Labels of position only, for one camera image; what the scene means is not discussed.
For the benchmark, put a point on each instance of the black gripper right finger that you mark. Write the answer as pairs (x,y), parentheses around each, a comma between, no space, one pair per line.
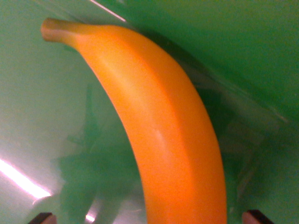
(253,219)

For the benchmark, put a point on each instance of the green plastic bin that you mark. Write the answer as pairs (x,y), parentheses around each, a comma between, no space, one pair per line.
(245,58)

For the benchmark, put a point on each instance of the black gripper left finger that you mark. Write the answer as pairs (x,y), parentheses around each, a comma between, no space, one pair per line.
(44,219)

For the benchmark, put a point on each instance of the yellow plastic banana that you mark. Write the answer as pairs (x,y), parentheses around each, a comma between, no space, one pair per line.
(163,116)

